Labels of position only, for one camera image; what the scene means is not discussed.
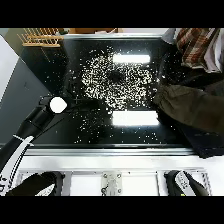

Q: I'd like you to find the brown garment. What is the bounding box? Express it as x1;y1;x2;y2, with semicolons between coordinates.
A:
152;83;224;135

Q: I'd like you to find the brown clothes hanger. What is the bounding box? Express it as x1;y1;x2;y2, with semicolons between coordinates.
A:
16;27;65;49

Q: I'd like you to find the black garment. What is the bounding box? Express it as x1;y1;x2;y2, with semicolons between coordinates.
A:
159;49;224;98

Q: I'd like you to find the checked shirt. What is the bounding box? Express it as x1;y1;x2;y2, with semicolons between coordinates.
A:
175;27;221;70

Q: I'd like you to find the white garment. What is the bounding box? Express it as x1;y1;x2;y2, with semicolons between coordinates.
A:
202;29;224;75

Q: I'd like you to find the silver frame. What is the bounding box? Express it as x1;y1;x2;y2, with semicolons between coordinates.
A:
0;147;224;197

